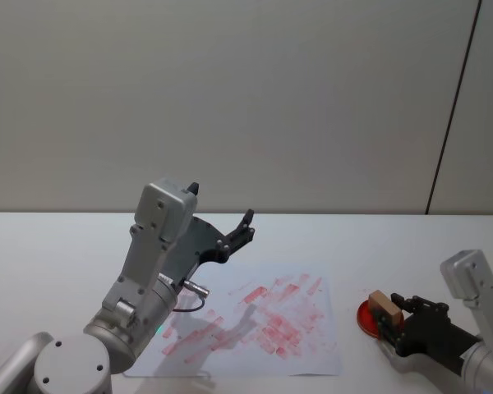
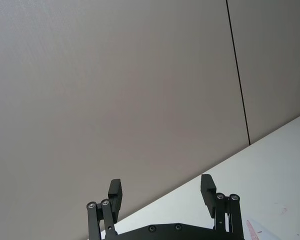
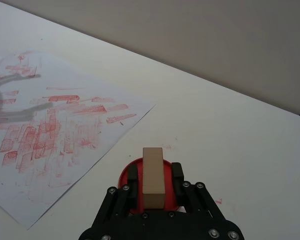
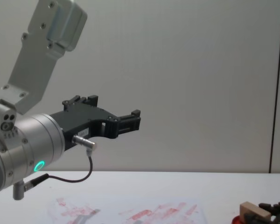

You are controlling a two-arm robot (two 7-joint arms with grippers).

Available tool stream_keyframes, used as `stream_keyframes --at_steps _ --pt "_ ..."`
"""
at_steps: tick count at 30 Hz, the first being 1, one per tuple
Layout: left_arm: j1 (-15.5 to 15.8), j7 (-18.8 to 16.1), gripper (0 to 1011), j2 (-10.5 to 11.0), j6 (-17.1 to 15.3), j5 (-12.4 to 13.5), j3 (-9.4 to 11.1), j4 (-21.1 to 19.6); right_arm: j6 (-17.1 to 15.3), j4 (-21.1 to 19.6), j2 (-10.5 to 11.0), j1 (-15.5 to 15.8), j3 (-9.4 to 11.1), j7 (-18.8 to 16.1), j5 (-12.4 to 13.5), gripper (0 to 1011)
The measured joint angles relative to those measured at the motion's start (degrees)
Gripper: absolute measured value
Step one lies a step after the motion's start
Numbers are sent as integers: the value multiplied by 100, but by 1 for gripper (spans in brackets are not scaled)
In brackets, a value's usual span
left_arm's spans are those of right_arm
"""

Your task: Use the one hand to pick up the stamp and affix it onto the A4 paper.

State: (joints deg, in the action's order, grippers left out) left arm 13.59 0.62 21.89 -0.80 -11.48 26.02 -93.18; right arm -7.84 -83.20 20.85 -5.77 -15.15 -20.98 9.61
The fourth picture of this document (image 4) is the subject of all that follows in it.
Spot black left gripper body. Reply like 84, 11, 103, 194
49, 102, 119, 153

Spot white table cloth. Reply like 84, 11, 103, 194
0, 171, 280, 224

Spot pale wooden block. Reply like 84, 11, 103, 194
238, 201, 272, 221

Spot sheet with red marks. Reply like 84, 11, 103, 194
47, 196, 209, 224

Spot thin dark cable, silver plugs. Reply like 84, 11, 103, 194
12, 134, 99, 201

